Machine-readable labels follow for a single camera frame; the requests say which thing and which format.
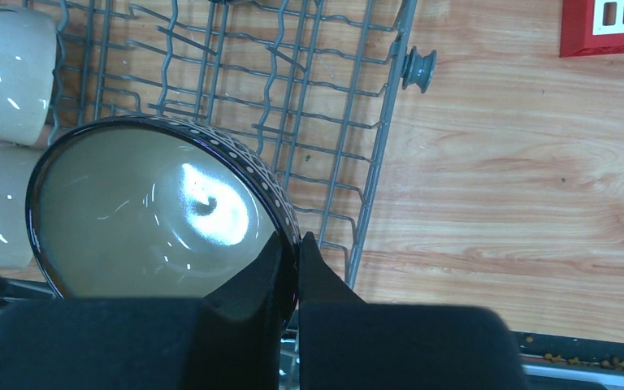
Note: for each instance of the grey wire dish rack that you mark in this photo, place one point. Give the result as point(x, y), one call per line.
point(310, 85)

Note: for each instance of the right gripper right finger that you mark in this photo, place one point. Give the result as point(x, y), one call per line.
point(348, 343)

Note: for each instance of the red toy brick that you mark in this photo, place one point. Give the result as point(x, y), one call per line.
point(591, 27)

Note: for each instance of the dark patterned bowl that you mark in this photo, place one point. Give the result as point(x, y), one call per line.
point(157, 206)

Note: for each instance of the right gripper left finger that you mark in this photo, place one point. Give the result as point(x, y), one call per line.
point(226, 340)

